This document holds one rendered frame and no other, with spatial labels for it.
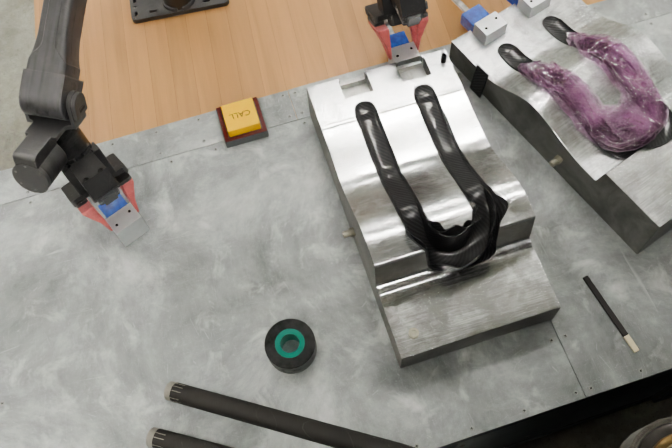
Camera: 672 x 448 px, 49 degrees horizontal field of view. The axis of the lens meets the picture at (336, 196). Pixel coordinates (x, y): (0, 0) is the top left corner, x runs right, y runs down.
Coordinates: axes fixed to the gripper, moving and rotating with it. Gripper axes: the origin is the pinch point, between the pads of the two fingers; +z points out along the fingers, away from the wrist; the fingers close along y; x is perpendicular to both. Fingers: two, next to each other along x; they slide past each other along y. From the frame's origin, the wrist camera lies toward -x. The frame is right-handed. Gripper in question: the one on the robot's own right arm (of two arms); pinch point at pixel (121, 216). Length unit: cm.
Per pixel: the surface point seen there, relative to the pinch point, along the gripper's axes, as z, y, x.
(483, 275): 22, 38, -42
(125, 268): 7.0, -4.7, -2.9
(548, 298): 27, 43, -50
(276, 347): 18.1, 6.3, -29.5
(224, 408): 18.0, -5.4, -32.7
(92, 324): 9.4, -14.2, -7.0
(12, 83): 16, 1, 143
